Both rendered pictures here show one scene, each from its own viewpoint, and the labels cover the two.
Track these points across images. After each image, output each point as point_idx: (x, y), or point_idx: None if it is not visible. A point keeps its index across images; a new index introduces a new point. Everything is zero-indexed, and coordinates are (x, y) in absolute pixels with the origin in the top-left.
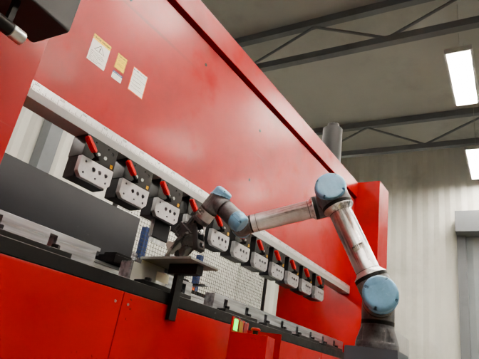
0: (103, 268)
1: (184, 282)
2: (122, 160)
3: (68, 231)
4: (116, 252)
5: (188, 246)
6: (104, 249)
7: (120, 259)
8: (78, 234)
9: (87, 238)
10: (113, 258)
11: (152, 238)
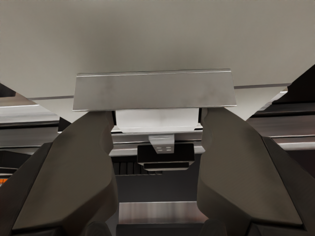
0: (191, 135)
1: (3, 100)
2: None
3: (196, 200)
4: (189, 166)
5: (103, 234)
6: (130, 195)
7: (176, 153)
8: (179, 201)
9: (164, 201)
10: (194, 151)
11: (196, 213)
